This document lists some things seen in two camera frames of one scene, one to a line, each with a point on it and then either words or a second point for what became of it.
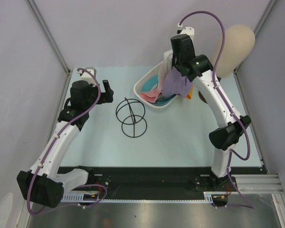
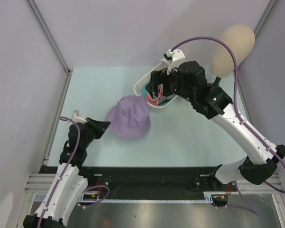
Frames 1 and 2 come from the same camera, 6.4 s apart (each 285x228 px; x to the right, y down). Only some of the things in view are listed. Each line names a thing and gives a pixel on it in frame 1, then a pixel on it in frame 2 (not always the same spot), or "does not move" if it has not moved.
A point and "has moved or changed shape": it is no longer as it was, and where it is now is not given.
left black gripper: (103, 99) → (99, 126)
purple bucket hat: (174, 83) has moved or changed shape
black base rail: (194, 181) does not move
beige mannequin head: (239, 41) does not move
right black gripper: (174, 63) → (166, 78)
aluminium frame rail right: (260, 184) does not move
